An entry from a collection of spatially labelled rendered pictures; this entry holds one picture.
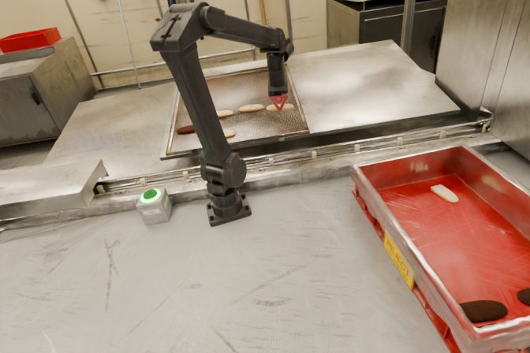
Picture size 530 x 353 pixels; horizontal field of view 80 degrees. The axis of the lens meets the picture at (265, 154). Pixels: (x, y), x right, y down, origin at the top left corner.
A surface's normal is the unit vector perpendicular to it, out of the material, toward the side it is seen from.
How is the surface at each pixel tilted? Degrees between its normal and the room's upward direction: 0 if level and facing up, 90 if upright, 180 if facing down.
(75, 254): 0
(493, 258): 0
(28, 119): 90
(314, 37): 90
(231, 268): 0
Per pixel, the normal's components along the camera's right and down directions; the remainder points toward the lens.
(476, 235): -0.14, -0.83
